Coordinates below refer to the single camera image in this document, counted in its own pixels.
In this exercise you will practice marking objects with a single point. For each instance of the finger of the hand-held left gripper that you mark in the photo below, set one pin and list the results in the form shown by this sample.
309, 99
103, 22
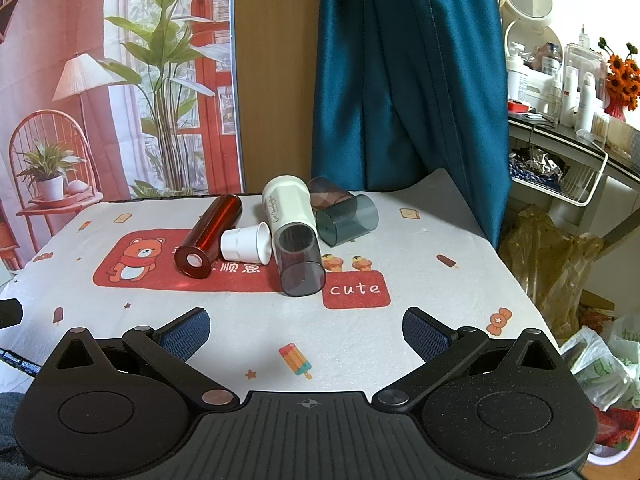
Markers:
10, 313

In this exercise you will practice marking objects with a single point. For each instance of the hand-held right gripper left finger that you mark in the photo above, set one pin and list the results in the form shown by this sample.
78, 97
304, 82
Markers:
184, 336

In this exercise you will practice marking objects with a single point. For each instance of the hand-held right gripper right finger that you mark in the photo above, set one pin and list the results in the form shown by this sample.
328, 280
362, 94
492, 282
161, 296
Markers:
426, 336

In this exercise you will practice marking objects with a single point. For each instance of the metallic red cup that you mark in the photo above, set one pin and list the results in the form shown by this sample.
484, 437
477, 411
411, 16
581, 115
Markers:
210, 232

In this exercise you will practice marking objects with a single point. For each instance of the small white cup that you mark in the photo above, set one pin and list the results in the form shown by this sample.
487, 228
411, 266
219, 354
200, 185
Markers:
247, 244

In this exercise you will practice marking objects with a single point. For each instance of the tall smoky transparent cup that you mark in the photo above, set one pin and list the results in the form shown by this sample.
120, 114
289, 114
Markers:
300, 270

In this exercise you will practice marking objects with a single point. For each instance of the short smoky transparent cup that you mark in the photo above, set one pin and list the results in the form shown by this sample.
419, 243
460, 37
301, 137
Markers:
347, 220

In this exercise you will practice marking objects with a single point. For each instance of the white printed cup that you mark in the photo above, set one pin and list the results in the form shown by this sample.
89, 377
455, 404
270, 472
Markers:
287, 205

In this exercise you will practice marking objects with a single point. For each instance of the brown transparent cup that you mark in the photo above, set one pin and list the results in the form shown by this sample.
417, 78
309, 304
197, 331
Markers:
327, 195

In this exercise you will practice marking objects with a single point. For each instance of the white bear printed tablecloth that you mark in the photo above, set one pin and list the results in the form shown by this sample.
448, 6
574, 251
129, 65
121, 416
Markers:
360, 345

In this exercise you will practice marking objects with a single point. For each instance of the yellow plastic bag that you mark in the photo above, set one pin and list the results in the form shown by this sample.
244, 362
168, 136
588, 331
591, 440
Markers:
550, 265

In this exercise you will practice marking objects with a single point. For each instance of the white green plastic bag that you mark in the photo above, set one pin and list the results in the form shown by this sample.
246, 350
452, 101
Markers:
605, 365

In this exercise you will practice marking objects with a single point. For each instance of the foil snack packets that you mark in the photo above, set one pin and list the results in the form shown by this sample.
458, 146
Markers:
535, 167

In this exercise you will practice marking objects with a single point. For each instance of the red strawberry printed bag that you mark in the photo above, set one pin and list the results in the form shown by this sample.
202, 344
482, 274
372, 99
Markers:
620, 430

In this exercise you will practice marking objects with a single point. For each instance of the white desk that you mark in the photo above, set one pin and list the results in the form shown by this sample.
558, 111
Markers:
620, 185

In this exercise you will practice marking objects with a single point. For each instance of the teal curtain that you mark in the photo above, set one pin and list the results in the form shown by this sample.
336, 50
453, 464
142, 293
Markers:
400, 70

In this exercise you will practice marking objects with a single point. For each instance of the white pump bottle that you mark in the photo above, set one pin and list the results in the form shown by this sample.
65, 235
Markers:
517, 77

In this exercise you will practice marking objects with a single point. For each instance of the white cosmetic tube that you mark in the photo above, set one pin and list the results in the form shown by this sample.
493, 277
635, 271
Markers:
569, 97

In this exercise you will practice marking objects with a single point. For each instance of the white cosmetic bottle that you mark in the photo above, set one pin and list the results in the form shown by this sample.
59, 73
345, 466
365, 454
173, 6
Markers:
586, 102

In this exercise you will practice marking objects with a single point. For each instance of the wooden panel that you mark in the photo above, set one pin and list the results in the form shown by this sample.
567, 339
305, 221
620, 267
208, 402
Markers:
275, 60

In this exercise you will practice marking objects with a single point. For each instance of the clear acrylic organizer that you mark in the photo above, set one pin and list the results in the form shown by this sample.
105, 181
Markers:
587, 60

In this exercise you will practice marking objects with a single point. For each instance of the orange flowers in red vase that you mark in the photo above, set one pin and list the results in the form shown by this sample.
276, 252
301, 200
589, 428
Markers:
622, 72

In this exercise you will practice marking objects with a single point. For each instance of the printed wall tapestry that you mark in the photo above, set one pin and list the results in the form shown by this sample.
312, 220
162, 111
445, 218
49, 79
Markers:
75, 25

